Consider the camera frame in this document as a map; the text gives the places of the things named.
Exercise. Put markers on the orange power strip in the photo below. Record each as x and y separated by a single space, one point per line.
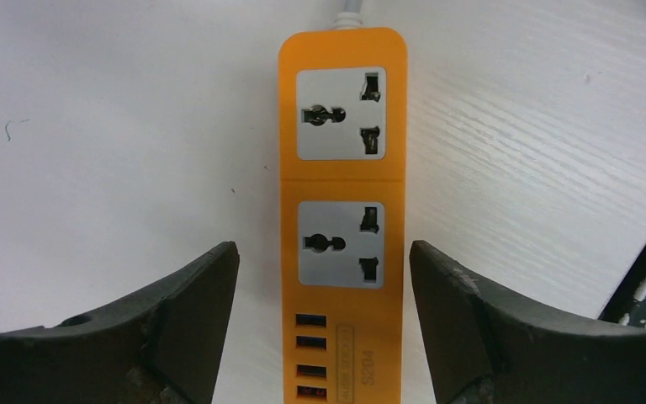
342 103

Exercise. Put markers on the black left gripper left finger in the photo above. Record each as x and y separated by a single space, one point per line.
160 344

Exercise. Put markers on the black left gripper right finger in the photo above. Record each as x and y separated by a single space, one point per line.
486 343

